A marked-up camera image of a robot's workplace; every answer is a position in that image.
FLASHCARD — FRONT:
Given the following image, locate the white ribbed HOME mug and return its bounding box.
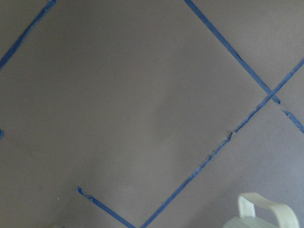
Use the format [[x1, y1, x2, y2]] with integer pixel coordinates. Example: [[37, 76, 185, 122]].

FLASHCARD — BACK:
[[223, 192, 300, 228]]

